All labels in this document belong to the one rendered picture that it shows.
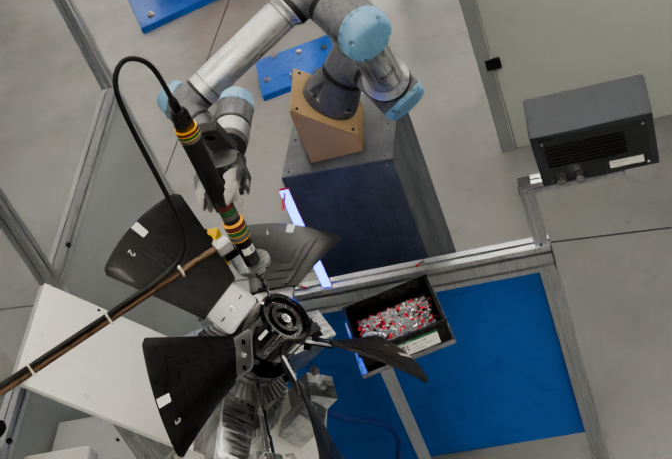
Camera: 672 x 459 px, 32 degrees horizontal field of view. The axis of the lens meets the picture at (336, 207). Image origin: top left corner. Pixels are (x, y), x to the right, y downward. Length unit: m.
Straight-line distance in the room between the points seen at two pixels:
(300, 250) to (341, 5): 0.53
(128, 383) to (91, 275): 0.93
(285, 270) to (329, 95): 0.63
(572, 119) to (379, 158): 0.63
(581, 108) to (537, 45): 1.67
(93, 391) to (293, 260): 0.50
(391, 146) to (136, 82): 2.90
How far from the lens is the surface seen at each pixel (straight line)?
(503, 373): 3.18
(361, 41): 2.50
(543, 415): 3.33
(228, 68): 2.57
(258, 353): 2.36
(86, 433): 2.92
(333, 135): 3.02
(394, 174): 3.03
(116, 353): 2.49
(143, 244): 2.40
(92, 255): 3.38
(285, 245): 2.59
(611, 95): 2.59
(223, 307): 2.39
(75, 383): 2.40
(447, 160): 4.54
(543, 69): 4.29
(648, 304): 3.83
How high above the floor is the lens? 2.82
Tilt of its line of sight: 39 degrees down
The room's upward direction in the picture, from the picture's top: 23 degrees counter-clockwise
